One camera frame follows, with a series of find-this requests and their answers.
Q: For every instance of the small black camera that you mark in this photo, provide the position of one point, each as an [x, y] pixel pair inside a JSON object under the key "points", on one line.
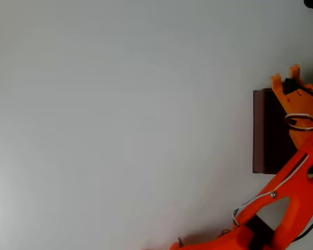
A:
{"points": [[289, 86]]}

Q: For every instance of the orange camera mount bracket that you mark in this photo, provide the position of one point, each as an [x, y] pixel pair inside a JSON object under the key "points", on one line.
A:
{"points": [[276, 83]]}

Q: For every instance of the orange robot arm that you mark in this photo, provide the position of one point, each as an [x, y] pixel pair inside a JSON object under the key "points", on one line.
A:
{"points": [[289, 187]]}

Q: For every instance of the dark maroon open box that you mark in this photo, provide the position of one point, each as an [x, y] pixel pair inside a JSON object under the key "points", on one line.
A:
{"points": [[266, 130]]}

